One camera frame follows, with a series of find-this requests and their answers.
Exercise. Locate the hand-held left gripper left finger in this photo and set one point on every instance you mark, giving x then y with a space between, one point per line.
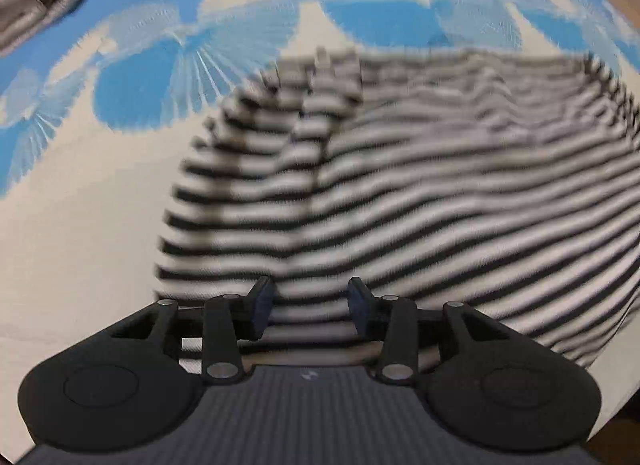
262 305

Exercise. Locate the black white striped hoodie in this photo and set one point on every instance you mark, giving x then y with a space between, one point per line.
425 195

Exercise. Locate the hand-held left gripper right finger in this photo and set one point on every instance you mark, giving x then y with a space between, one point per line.
358 306

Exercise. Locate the blue white printed bedsheet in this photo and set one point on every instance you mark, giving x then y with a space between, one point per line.
80 225

